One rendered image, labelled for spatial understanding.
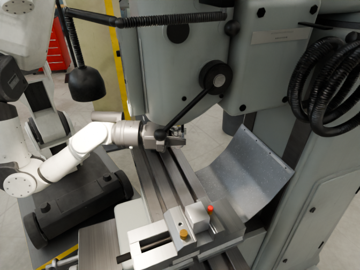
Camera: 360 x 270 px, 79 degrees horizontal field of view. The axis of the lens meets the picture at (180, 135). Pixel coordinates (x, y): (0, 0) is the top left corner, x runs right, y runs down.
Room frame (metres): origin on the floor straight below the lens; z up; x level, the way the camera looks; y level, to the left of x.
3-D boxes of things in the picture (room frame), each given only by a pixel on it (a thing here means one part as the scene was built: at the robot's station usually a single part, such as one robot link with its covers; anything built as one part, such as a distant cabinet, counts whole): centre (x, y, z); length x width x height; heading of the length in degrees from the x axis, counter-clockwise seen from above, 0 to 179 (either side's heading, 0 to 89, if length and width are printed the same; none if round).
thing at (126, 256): (0.29, 0.16, 0.98); 0.04 x 0.02 x 0.02; 112
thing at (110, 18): (0.37, 0.13, 1.58); 0.17 x 0.01 x 0.01; 45
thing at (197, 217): (0.37, -0.05, 1.05); 0.06 x 0.05 x 0.06; 22
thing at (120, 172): (0.98, 0.38, 0.50); 0.20 x 0.05 x 0.20; 38
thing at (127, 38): (0.50, 0.11, 1.45); 0.04 x 0.04 x 0.21; 20
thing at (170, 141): (0.51, 0.01, 1.23); 0.06 x 0.02 x 0.03; 88
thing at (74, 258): (0.48, 0.56, 0.52); 0.22 x 0.06 x 0.06; 110
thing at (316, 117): (0.44, -0.31, 1.45); 0.18 x 0.16 x 0.21; 110
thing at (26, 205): (1.01, 0.74, 0.20); 0.78 x 0.68 x 0.40; 38
